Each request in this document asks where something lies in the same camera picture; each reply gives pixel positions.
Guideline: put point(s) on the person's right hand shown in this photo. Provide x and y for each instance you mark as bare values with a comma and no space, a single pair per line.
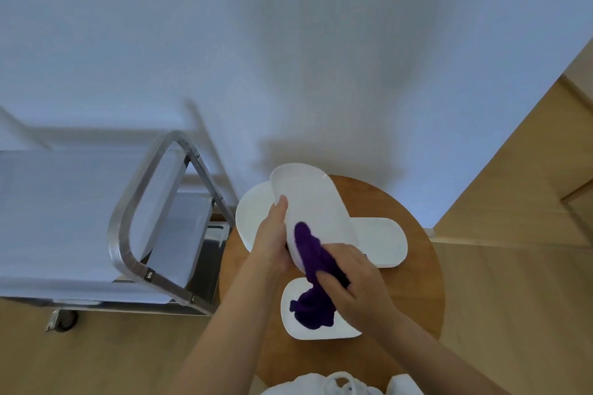
361,283

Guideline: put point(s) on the person's left hand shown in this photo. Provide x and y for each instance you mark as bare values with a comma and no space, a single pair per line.
271,242

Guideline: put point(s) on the stack of white round plates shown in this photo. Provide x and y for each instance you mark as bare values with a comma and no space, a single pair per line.
252,214

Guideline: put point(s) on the white oblong serving plate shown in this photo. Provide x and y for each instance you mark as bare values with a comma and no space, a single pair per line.
315,200
347,327

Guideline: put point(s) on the stack of white rectangular plates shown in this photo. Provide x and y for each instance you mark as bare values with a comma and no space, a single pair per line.
384,242

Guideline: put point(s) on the purple cleaning cloth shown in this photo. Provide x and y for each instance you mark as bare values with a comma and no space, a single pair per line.
310,311

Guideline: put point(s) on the steel three-tier cart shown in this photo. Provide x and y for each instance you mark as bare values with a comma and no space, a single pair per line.
55,219

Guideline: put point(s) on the person's right forearm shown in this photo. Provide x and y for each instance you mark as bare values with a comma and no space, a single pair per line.
440,362

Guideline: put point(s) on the person's left forearm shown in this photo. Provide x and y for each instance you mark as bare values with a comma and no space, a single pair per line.
222,344

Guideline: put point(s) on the person's white garment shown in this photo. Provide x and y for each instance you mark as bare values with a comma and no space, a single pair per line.
301,385

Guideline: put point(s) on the round wooden side table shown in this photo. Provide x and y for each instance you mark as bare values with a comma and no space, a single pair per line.
407,297

